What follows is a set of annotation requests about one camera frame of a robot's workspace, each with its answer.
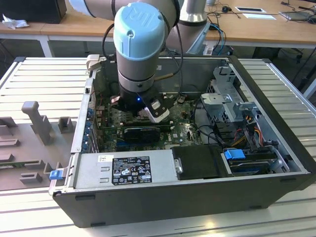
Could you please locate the black wire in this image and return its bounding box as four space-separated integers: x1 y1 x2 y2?
192 98 224 146

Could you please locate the grey laptop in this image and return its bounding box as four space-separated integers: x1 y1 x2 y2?
278 11 314 22

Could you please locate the metal drive cage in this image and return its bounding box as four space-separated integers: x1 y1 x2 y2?
199 66 263 129

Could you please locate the black open PC case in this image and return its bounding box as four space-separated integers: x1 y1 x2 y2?
48 54 316 229

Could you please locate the white desk plate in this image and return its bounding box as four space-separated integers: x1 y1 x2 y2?
242 12 277 21

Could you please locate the hard disk in blue carrier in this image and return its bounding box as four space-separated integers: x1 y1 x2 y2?
223 148 272 177

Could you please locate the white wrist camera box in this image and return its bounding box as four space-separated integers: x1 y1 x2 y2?
144 98 171 123

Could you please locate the grey parts rack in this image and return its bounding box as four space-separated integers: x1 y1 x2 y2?
0 100 78 193

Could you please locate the pale blue teach pendant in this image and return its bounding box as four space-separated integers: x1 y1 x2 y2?
186 23 210 55

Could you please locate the blue plastic latch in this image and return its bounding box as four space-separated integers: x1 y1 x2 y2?
49 170 63 181

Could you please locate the yellow wire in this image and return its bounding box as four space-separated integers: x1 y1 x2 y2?
254 124 263 148

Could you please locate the black RAM slot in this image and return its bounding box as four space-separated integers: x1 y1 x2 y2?
123 124 173 132
122 119 171 126

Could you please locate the black plastic shroud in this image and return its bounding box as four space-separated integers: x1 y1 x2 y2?
170 145 235 181

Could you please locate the green RAM stick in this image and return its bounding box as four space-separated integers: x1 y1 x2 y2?
0 160 40 171

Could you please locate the black computer box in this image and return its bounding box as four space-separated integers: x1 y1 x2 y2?
0 0 68 25

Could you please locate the silver shroud latch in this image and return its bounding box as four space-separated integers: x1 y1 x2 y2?
173 158 184 174

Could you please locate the green motherboard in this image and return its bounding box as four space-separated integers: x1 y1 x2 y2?
94 92 207 153

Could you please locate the blue cable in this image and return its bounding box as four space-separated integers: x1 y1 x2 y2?
209 22 227 54

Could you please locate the silver desk cable port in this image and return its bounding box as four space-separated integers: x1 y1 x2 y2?
234 6 267 13

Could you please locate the light grey case latch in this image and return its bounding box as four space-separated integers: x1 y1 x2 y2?
85 54 101 75

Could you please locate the wooden desk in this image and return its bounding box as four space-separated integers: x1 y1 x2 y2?
0 0 316 58

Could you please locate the black graphics card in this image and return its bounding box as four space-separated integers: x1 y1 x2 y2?
122 126 161 144

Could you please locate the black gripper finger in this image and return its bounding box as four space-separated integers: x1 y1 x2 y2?
159 95 177 111
110 94 135 119

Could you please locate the silver power supply unit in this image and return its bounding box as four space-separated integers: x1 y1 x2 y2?
64 149 179 190

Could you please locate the crumpled white paper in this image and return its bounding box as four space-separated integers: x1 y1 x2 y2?
1 13 31 30

